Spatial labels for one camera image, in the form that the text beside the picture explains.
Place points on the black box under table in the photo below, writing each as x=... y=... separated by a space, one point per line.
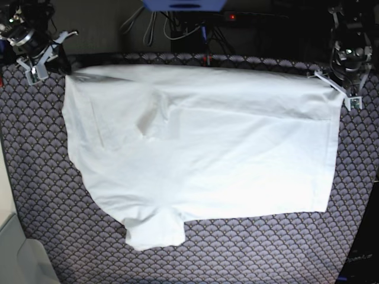
x=193 y=43

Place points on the black power strip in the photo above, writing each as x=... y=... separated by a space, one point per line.
x=250 y=16

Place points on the white T-shirt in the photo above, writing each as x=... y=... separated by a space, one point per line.
x=158 y=145

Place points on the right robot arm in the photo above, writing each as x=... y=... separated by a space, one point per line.
x=24 y=16

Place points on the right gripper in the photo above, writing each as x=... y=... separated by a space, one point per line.
x=35 y=43

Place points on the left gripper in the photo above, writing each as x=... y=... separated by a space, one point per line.
x=353 y=75

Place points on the grey plastic bin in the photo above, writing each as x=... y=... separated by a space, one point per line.
x=23 y=260

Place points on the red table clamp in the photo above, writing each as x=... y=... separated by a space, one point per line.
x=207 y=60

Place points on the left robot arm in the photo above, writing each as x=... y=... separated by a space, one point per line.
x=352 y=48

